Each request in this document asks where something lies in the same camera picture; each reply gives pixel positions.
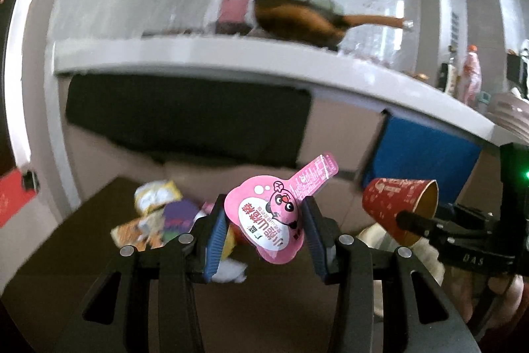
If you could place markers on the round white lid yellow rim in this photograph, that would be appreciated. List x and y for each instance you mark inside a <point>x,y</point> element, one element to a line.
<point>229,245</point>

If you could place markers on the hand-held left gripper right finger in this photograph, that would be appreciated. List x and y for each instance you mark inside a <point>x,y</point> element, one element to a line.
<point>316,241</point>

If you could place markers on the orange yellow snack wrapper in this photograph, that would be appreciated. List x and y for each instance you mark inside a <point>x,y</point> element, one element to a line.
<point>132,233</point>

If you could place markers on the black hanging cloth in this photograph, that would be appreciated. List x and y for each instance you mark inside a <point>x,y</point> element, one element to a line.
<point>186,117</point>

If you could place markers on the yellow white snack packet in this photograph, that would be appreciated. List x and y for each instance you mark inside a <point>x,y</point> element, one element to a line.
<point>155,196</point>

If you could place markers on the red label plastic bottle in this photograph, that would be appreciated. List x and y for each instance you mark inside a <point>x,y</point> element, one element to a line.
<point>471,78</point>

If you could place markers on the person's right hand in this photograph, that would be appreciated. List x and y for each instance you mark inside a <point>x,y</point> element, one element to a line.
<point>510,295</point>

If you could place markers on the pink plastic basket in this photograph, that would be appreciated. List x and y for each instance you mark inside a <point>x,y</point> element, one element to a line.
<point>510,115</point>

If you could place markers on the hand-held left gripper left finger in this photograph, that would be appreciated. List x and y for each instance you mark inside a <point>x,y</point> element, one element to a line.
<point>217,245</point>

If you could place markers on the red floor mat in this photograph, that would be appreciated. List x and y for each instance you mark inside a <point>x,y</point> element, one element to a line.
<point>8,200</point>

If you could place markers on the black knife block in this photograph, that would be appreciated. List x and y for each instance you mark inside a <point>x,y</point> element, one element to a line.
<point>516,67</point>

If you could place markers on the blue hanging cloth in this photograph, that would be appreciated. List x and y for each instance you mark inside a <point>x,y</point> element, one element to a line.
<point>421,158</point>

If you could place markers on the wall socket strip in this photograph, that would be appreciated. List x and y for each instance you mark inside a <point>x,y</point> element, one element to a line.
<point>454,28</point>

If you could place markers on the pink lidded snack cup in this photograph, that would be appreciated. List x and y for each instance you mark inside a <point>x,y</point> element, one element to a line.
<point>268,208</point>

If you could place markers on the small orange object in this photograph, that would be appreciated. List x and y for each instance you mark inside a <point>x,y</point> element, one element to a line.
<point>419,76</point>

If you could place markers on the purple snack packet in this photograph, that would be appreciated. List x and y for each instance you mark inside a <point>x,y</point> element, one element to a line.
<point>177,216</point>

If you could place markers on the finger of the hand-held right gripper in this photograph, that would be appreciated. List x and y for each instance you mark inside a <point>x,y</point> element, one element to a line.
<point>417,224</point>

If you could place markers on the grey kitchen countertop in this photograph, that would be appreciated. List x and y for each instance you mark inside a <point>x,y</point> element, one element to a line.
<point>248,63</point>

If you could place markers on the green cup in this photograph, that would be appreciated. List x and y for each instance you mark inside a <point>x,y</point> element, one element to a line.
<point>485,100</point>

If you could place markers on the brown tablecloth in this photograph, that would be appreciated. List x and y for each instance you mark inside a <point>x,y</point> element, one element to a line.
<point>62,262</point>

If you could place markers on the cartoon wall poster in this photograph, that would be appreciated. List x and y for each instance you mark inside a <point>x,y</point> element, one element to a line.
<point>235,1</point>

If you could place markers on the dark sauce bottle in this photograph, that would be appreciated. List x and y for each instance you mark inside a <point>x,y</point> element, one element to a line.
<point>449,78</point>

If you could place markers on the red paper cup gold interior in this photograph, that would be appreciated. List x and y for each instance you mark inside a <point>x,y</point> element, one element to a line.
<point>384,200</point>

